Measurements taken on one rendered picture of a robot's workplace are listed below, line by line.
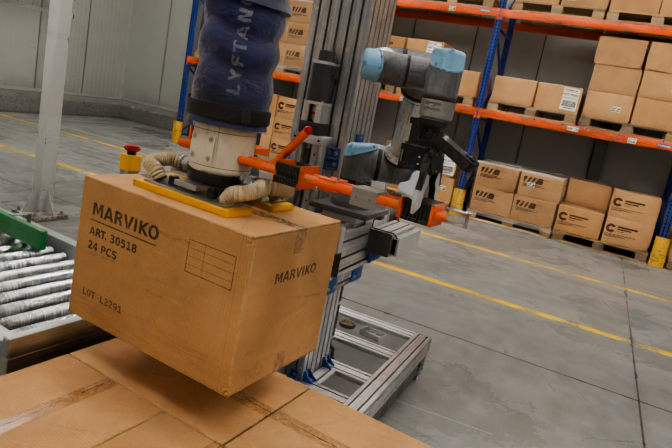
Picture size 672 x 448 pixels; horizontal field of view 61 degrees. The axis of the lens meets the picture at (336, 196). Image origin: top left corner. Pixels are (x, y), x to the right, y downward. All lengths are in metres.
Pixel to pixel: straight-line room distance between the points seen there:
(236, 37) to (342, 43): 0.82
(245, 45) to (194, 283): 0.60
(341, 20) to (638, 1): 6.70
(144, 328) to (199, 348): 0.19
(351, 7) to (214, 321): 1.34
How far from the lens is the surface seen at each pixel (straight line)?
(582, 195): 8.98
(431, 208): 1.25
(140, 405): 1.66
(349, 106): 2.21
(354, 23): 2.25
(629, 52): 8.56
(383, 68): 1.35
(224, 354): 1.42
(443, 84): 1.26
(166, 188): 1.57
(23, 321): 2.11
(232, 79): 1.49
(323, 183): 1.38
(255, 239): 1.30
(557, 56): 9.91
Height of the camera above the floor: 1.42
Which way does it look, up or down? 10 degrees down
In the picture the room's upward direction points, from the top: 11 degrees clockwise
